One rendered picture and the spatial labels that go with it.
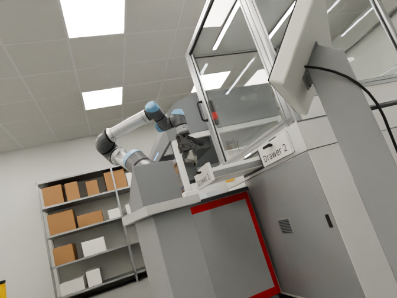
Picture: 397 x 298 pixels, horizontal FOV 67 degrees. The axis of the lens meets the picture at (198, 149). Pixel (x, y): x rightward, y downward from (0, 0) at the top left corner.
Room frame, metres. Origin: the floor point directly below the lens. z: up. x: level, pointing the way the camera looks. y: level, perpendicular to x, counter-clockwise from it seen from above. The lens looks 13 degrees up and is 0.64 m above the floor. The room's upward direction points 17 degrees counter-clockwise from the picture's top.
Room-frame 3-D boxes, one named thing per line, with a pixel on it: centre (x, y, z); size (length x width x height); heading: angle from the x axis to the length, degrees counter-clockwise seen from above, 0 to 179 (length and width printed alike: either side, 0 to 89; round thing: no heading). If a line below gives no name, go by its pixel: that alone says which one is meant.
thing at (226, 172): (1.86, -0.18, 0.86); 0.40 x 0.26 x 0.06; 110
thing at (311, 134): (2.03, -0.75, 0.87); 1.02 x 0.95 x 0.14; 20
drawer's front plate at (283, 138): (1.60, -0.39, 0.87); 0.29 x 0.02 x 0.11; 20
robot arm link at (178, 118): (1.77, 0.06, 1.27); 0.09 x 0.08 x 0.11; 74
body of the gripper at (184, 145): (1.77, 0.07, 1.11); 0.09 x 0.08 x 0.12; 110
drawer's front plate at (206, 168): (1.79, 0.02, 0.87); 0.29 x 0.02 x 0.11; 20
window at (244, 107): (1.87, -0.32, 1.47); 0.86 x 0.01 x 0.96; 20
